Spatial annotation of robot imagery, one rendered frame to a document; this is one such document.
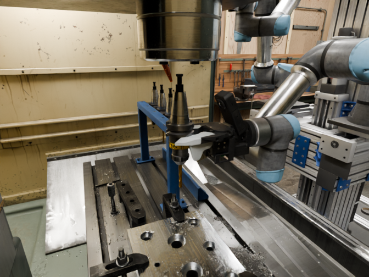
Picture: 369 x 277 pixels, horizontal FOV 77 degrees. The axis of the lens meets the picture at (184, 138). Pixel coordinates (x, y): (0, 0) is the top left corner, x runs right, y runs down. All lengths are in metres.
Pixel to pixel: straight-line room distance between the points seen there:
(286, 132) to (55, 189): 1.19
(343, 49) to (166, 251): 0.74
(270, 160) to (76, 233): 0.97
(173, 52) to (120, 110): 1.13
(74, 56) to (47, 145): 0.53
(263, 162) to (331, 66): 0.36
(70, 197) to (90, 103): 0.54
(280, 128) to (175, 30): 0.37
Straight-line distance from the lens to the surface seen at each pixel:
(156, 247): 0.66
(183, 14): 0.42
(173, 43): 0.41
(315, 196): 1.66
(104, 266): 0.62
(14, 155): 1.61
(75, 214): 1.35
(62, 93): 1.48
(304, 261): 1.09
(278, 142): 0.66
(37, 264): 1.27
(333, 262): 1.20
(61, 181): 1.48
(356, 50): 0.82
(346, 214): 1.92
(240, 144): 0.60
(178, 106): 0.49
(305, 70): 0.87
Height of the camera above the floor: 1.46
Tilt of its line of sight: 21 degrees down
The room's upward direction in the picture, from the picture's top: straight up
